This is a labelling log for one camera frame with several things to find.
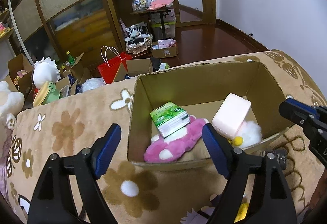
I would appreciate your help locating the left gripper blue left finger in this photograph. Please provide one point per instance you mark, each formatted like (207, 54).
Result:
(52, 200)

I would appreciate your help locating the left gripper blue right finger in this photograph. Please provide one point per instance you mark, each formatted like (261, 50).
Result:
(271, 200)

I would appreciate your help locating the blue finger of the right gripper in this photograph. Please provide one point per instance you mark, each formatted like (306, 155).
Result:
(300, 113)

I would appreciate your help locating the white fluffy pompom plush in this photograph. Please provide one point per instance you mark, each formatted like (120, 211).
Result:
(249, 134)

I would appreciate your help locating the pink swirl roll plush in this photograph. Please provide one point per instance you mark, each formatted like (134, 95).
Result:
(231, 115)

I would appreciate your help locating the pink fluffy plush slipper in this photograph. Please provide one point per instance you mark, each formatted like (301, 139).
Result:
(171, 148)

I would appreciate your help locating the green tissue pack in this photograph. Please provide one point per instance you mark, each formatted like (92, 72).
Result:
(169, 118)

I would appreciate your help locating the yellow dog plush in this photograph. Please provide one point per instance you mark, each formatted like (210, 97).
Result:
(241, 214)

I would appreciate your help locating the white purple hat plush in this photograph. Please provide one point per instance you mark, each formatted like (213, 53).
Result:
(203, 215)

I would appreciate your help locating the black face mask packet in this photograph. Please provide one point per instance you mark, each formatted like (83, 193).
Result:
(280, 155)

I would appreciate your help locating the green frog plush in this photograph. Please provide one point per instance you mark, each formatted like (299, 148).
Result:
(52, 95)

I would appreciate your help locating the cream spotted dog plush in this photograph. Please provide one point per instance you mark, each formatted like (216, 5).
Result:
(12, 103)

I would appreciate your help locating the open cardboard box with bottles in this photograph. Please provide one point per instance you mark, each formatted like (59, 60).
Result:
(77, 71)

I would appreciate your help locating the white round plush doll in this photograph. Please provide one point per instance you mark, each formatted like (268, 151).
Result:
(45, 70)

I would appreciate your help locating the red paper gift bag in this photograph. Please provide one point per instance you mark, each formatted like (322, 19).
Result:
(110, 66)

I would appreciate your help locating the brown cardboard box left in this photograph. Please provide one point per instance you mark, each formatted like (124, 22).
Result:
(19, 76)

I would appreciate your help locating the small cardboard box on floor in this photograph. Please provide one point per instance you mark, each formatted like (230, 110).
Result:
(164, 48)

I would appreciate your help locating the white figurine display shelf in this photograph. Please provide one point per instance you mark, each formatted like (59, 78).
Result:
(8, 27)

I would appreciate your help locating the clear plastic storage bin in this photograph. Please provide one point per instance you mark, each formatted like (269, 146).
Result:
(169, 28)

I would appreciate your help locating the lace trimmed basket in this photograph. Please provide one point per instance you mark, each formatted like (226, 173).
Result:
(138, 45)

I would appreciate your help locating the small black side table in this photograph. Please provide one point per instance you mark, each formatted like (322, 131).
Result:
(159, 16)

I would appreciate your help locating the pink cloth on table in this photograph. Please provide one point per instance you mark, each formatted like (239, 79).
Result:
(157, 4)

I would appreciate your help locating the wooden wardrobe cabinet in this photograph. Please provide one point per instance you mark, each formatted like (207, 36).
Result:
(56, 28)

